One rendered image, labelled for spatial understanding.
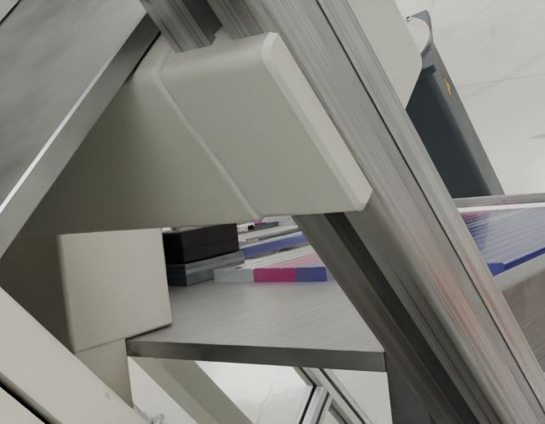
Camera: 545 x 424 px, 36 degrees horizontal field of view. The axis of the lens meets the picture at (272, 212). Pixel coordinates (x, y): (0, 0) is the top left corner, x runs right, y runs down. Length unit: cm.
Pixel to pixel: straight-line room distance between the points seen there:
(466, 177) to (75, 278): 123
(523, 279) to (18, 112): 32
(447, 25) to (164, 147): 267
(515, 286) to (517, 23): 232
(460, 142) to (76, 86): 136
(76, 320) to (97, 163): 18
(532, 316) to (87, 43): 33
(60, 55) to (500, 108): 223
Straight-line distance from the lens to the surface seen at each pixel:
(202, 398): 167
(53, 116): 25
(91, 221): 34
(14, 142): 25
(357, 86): 27
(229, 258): 75
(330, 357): 41
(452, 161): 161
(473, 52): 275
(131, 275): 51
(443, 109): 153
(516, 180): 224
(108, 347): 50
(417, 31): 155
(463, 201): 113
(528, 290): 51
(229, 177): 28
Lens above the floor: 148
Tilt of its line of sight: 35 degrees down
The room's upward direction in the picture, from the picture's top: 36 degrees counter-clockwise
